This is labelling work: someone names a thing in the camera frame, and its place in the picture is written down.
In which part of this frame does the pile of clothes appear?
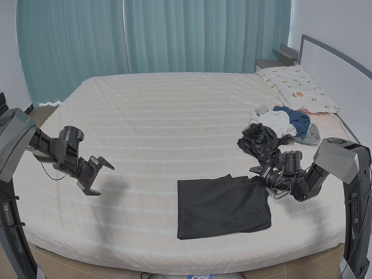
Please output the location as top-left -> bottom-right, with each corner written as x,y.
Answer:
237,105 -> 322,171

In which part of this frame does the bed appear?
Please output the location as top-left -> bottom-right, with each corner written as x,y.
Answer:
12,34 -> 372,274

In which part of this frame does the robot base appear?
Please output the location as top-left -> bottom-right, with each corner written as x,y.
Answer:
151,273 -> 245,279

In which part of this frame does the blue-green curtain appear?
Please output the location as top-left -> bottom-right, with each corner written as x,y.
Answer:
17,0 -> 130,105
123,0 -> 292,74

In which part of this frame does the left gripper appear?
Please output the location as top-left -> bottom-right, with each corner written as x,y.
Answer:
71,155 -> 115,196

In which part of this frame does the black long-sleeved top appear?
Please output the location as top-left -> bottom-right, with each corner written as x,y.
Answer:
177,174 -> 272,240

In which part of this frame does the grey bedside table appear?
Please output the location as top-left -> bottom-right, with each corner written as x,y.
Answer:
256,44 -> 299,72

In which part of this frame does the white printed pillow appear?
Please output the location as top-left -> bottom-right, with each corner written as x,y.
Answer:
255,65 -> 340,114

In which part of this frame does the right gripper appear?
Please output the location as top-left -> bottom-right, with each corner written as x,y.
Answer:
249,165 -> 280,187

